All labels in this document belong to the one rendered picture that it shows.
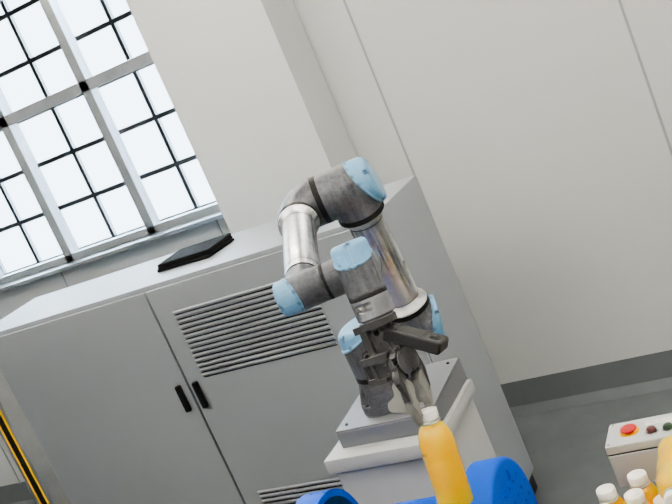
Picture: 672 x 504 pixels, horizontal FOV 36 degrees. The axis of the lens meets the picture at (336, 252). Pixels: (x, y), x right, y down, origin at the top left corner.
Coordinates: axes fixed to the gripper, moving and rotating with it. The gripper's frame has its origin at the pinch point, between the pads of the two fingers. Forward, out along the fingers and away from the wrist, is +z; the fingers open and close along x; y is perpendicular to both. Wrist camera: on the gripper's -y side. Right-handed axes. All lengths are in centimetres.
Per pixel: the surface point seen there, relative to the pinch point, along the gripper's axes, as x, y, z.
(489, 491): -6.9, -2.3, 19.2
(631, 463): -42, -17, 31
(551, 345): -295, 103, 52
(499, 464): -15.0, -2.0, 17.0
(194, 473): -156, 217, 35
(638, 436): -44, -20, 26
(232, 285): -147, 152, -34
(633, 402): -288, 73, 87
